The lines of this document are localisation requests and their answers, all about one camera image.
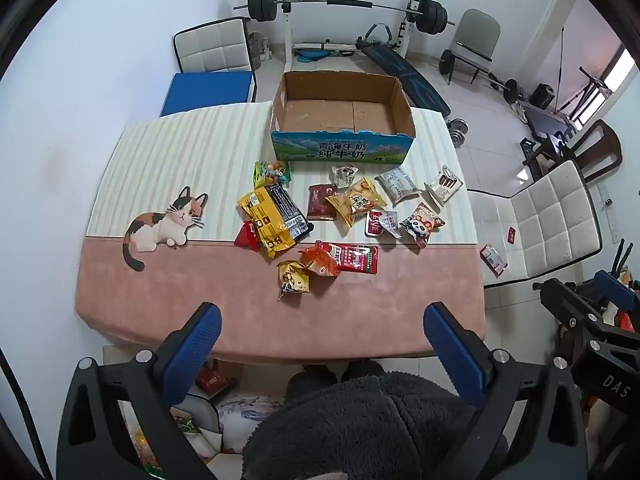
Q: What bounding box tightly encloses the green candy packet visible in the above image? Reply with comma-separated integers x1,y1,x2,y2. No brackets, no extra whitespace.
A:
252,160,292,190

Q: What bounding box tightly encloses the short barbell with black plates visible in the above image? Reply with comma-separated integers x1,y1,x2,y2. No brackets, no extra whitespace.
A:
440,49,523,106

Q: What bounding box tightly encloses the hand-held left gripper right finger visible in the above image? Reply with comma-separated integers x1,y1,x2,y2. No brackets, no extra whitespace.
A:
422,301,588,480

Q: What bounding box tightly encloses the clear plastic bag of snacks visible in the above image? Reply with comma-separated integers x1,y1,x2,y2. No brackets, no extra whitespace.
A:
117,400,221,480

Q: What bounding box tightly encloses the dark red snack packet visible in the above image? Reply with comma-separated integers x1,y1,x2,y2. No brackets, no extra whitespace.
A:
306,184,337,222

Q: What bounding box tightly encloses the white brown-label snack packet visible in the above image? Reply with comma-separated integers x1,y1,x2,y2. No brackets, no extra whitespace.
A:
424,165,464,211

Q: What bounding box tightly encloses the orange panda print snack packet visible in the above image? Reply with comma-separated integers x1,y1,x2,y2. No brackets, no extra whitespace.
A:
399,202,446,248

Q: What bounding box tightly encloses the grey chair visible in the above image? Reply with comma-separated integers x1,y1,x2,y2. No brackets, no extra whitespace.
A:
440,8,502,86

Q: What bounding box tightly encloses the blue cushion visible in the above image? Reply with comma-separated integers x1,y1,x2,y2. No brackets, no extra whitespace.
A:
160,71,254,117

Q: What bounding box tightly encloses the white quilted black-frame chair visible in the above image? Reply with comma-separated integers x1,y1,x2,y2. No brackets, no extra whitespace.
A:
172,16,258,103

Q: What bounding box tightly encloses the white red fallen snack packet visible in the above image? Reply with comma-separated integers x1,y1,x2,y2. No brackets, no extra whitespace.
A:
479,243,509,278

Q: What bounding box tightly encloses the white barbell rack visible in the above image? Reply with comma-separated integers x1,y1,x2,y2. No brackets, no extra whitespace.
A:
277,0,431,66

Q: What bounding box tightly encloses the red green-label snack packet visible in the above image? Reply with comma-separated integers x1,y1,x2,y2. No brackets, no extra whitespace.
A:
315,241,379,276

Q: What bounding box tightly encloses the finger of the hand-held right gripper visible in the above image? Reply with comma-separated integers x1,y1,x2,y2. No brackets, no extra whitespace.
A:
592,269,640,320
532,277,608,332

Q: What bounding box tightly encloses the black treadmill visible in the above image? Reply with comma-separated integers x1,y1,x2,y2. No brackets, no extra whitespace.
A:
520,100,576,141

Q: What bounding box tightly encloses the small brown white snack packet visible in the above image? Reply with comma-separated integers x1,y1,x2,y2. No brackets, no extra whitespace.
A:
332,164,359,187

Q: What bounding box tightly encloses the person's dark fleece clothing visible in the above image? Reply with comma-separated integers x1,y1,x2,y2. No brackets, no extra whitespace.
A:
240,360,507,480

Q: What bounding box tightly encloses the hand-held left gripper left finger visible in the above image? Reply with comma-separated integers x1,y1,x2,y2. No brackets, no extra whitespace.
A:
56,301,223,480

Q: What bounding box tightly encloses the cat print striped pink tablecloth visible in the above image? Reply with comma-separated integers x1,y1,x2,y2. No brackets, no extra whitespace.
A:
75,102,488,361

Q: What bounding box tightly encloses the black speaker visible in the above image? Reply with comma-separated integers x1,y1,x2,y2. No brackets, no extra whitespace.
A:
530,84,555,109

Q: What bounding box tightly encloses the teal exercise equipment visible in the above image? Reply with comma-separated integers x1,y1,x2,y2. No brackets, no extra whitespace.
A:
292,42,358,63

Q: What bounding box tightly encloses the cardboard box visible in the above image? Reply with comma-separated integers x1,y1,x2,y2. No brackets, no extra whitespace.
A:
270,71,417,165

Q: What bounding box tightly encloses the yellow chips packet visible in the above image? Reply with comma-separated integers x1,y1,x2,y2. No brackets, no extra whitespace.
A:
325,176,388,228

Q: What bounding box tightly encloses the white quilted reclined chair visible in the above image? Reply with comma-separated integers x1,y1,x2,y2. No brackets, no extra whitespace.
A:
467,160,603,288

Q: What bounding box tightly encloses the red white small snack packet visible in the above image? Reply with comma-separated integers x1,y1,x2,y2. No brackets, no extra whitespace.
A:
364,208,401,238

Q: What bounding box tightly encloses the dark wooden chair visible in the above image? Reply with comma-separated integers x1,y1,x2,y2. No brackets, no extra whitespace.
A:
520,119,623,183

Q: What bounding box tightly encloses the white printed bag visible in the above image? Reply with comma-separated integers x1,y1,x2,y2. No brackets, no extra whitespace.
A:
215,392,286,453

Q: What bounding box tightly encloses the silver white snack packet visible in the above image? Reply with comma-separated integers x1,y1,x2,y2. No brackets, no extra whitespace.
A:
374,167,422,205

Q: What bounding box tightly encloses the black blue sit-up bench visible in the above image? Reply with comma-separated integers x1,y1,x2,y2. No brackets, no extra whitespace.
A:
355,22,453,116

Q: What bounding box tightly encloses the window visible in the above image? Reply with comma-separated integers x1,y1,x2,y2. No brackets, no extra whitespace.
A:
600,45,640,93

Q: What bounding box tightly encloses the black metal stand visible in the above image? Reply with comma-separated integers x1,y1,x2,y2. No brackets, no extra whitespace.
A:
552,25,613,126

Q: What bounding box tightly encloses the yellow panda print snack packet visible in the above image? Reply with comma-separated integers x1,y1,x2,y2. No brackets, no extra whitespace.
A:
276,259,313,302

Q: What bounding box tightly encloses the yellow black large snack packet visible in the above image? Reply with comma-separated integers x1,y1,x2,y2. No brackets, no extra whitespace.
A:
236,183,313,260

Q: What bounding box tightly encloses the red packet under table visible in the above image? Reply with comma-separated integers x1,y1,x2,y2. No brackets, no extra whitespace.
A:
195,360,238,396

